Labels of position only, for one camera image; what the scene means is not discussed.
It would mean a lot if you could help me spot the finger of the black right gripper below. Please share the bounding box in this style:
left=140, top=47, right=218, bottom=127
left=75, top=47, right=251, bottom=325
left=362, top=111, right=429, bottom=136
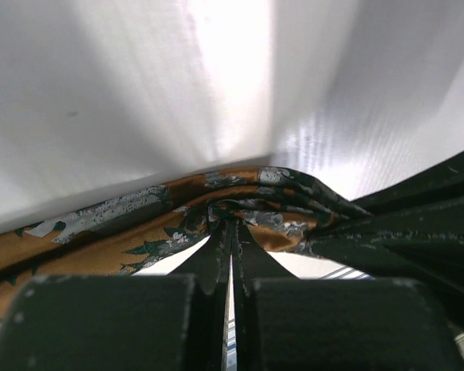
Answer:
left=305, top=222, right=464, bottom=331
left=351, top=151, right=464, bottom=232

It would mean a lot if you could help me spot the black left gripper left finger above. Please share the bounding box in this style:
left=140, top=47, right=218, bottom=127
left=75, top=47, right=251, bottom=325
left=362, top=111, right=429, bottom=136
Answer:
left=0, top=222, right=230, bottom=370

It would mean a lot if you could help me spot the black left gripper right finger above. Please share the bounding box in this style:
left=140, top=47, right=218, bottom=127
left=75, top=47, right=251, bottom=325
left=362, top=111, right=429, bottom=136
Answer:
left=231, top=220, right=464, bottom=370

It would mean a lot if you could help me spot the orange grey floral tie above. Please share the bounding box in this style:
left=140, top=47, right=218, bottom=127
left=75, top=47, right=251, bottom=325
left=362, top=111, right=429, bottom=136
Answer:
left=0, top=166, right=368, bottom=323

